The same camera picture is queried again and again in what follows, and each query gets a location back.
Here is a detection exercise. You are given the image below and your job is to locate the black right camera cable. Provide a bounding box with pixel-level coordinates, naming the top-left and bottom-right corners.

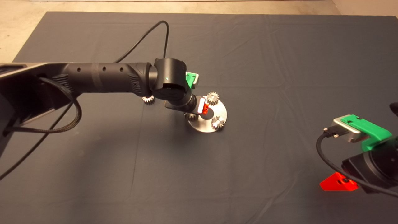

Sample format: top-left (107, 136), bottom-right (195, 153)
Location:
top-left (316, 128), bottom-right (398, 198)

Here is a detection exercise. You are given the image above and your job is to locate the steel gear on plate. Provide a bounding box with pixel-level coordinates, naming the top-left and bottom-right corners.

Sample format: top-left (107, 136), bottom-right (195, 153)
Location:
top-left (207, 92), bottom-right (220, 106)
top-left (211, 116), bottom-right (225, 130)

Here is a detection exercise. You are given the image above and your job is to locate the dark grey table cloth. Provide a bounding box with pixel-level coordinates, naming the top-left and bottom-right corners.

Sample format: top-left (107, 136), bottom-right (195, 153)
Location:
top-left (0, 12), bottom-right (398, 224)

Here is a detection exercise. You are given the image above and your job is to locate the round metal plate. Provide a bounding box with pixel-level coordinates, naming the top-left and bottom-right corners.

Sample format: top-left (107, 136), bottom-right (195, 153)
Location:
top-left (187, 96), bottom-right (228, 133)

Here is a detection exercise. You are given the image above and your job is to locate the grey right camera box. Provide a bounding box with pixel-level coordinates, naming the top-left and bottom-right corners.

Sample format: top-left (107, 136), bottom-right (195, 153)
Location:
top-left (331, 118), bottom-right (362, 143)

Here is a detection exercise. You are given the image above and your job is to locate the green left camera mount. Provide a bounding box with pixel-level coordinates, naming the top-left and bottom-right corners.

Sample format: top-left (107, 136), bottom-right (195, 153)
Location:
top-left (186, 72), bottom-right (197, 89)

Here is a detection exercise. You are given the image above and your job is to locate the thin black left camera cable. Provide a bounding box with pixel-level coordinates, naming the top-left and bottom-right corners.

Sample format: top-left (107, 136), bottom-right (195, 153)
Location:
top-left (0, 20), bottom-right (170, 181)

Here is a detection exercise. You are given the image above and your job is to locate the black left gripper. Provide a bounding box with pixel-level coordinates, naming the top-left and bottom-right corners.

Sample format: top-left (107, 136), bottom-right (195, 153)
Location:
top-left (165, 93), bottom-right (209, 115)

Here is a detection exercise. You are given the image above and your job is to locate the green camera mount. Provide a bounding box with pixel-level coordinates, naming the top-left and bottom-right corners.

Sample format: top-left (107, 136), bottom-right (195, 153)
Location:
top-left (186, 72), bottom-right (197, 89)
top-left (340, 115), bottom-right (393, 152)

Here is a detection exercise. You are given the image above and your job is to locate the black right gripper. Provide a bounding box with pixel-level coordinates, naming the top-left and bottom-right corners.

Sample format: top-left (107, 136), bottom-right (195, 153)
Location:
top-left (320, 137), bottom-right (398, 195)

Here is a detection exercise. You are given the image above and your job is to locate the green right camera mount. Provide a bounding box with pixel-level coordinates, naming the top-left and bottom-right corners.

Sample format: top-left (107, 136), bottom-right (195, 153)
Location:
top-left (340, 115), bottom-right (393, 152)

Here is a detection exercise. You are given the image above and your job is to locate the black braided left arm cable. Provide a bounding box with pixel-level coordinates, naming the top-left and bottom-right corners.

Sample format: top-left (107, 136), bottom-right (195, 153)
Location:
top-left (3, 77), bottom-right (82, 135)

